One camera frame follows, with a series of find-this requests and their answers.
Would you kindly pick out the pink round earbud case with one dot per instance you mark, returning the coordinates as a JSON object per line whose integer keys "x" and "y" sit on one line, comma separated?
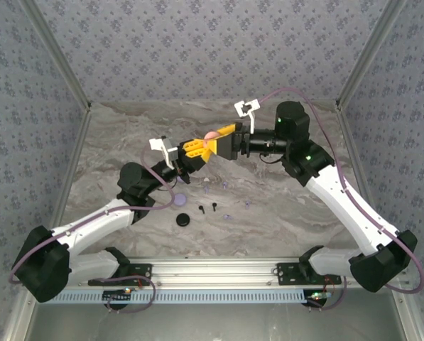
{"x": 210, "y": 136}

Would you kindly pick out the small black screw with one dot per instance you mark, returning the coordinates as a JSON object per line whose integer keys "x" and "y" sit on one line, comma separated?
{"x": 201, "y": 209}

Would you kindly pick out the black round earbud case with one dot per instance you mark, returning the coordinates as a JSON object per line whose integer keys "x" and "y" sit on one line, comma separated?
{"x": 183, "y": 219}

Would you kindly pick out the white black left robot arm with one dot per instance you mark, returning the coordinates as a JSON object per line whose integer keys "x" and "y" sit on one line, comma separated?
{"x": 91, "y": 222}

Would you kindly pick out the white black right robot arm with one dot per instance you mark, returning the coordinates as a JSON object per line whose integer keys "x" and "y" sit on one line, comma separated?
{"x": 350, "y": 209}

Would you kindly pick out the small led circuit board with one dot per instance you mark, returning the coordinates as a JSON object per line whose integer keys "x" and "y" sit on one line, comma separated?
{"x": 119, "y": 295}
{"x": 318, "y": 297}

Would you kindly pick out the grey metal base panel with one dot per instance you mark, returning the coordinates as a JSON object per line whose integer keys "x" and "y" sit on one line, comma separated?
{"x": 215, "y": 323}

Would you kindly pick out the aluminium table side rail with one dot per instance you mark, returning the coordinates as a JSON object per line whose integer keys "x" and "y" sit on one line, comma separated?
{"x": 354, "y": 152}
{"x": 74, "y": 160}

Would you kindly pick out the aluminium upright frame post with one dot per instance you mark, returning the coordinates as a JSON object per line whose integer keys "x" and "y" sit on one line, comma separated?
{"x": 369, "y": 53}
{"x": 58, "y": 53}

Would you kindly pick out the long aluminium mounting rail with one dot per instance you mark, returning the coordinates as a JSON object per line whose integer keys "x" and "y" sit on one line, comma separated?
{"x": 211, "y": 271}

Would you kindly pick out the aluminium lower frame bar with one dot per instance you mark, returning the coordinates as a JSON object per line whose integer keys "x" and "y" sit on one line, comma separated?
{"x": 18, "y": 321}
{"x": 410, "y": 319}

